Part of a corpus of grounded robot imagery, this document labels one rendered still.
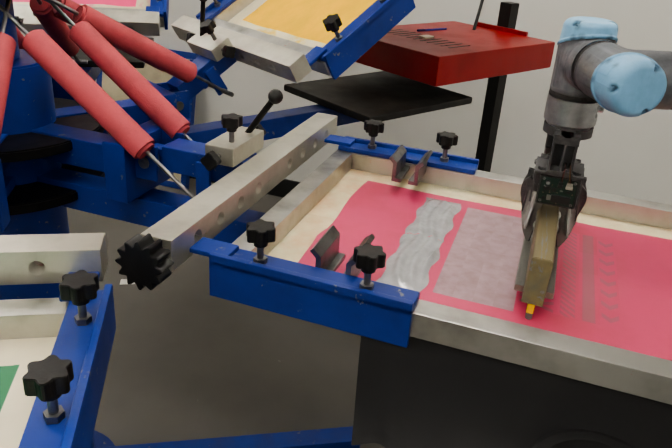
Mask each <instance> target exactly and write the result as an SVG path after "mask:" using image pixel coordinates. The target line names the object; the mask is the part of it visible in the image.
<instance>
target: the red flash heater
mask: <svg viewBox="0 0 672 448"><path fill-rule="evenodd" d="M473 26H474V25H471V24H466V23H462V22H457V21H446V22H433V23H420V24H407V25H396V26H395V27H393V28H392V29H391V30H390V31H389V32H388V33H387V34H386V35H385V36H383V37H382V38H381V39H380V40H379V41H378V42H377V43H376V44H375V45H373V46H372V47H371V48H370V49H369V50H368V51H367V52H366V53H365V54H363V55H362V56H361V57H360V58H359V59H358V60H357V61H356V62H357V63H360V64H363V65H366V66H370V67H373V68H376V69H379V70H383V71H386V72H389V73H392V74H396V75H399V76H402V77H405V78H409V79H412V80H415V81H418V82H421V83H425V84H428V85H431V86H434V87H437V86H443V85H449V84H455V83H461V82H467V81H472V80H478V79H484V78H490V77H496V76H502V75H508V74H514V73H520V72H526V71H532V70H538V69H544V68H550V66H551V61H552V56H553V51H554V46H555V42H552V41H548V40H543V39H538V38H533V37H529V36H528V32H526V31H521V30H516V29H511V28H506V27H502V26H497V25H492V24H487V23H482V22H478V23H477V27H476V30H472V29H473ZM434 28H447V30H435V31H420V32H417V29H434ZM419 35H432V36H434V38H431V39H423V38H419Z"/></svg>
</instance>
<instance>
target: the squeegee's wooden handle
mask: <svg viewBox="0 0 672 448"><path fill-rule="evenodd" d="M558 216H559V207H557V206H552V205H546V204H542V207H540V208H539V209H538V210H537V216H536V221H535V227H534V232H533V238H532V244H531V249H530V255H529V261H528V266H527V272H526V278H525V283H524V288H523V292H522V298H521V302H524V303H528V304H532V305H536V306H540V307H543V303H544V299H545V296H546V292H547V288H548V284H549V281H550V277H551V273H552V269H553V265H554V256H555V246H556V236H557V226H558Z"/></svg>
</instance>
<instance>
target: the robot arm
mask: <svg viewBox="0 0 672 448"><path fill-rule="evenodd" d="M617 34H618V25H617V24H616V23H615V22H614V21H611V20H608V19H603V18H596V17H585V16H577V17H571V18H568V19H567V20H566V21H565V22H564V24H563V27H562V31H561V35H560V39H559V41H558V42H557V46H558V48H557V53H556V58H555V63H554V68H553V73H552V78H551V83H550V89H549V92H548V96H547V101H546V106H545V111H544V119H545V120H544V125H543V131H544V132H546V133H547V138H546V143H545V148H544V153H541V156H537V159H535V160H534V164H536V166H535V168H532V167H529V170H528V173H527V175H526V176H525V178H524V180H523V182H522V186H521V191H520V194H521V205H522V209H521V219H522V230H523V234H524V236H525V239H526V241H529V240H530V238H531V235H532V233H533V229H534V227H533V223H534V222H535V221H536V216H537V215H536V212H537V210H538V209H539V208H540V207H542V204H546V205H552V206H557V207H559V211H560V213H561V217H560V219H559V223H558V225H559V230H558V232H557V236H556V247H559V246H561V245H562V244H563V243H564V242H565V240H566V239H567V238H568V236H569V234H570V233H571V231H572V229H573V227H574V225H575V223H576V220H577V217H578V215H579V213H580V211H581V210H582V208H583V207H584V205H585V203H586V199H587V187H586V181H587V177H584V171H585V168H584V164H583V163H581V159H576V154H577V150H578V147H579V144H580V141H581V140H587V139H590V138H591V137H592V134H593V130H594V126H595V125H596V121H597V117H598V114H597V112H598V113H603V112H604V109H606V110H608V111H610V112H613V113H616V114H618V115H621V116H624V117H638V116H640V115H643V114H645V113H647V112H650V111H651V110H653V109H659V110H672V51H655V50H635V49H627V48H624V47H622V46H620V45H617V44H616V43H617V41H618V38H617Z"/></svg>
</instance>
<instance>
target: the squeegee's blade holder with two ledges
mask: <svg viewBox="0 0 672 448"><path fill-rule="evenodd" d="M532 238H533V233H532V235H531V238H530V240H529V241H526V239H525V236H524V241H523V246H522V251H521V256H520V260H519V265H518V270H517V275H516V280H515V285H514V290H517V291H520V292H523V288H524V283H525V278H526V272H527V266H528V261H529V255H530V249H531V244H532ZM557 258H558V247H556V246H555V256H554V265H553V269H552V273H551V277H550V281H549V284H548V288H547V292H546V296H545V298H548V299H553V297H554V292H555V281H556V269H557Z"/></svg>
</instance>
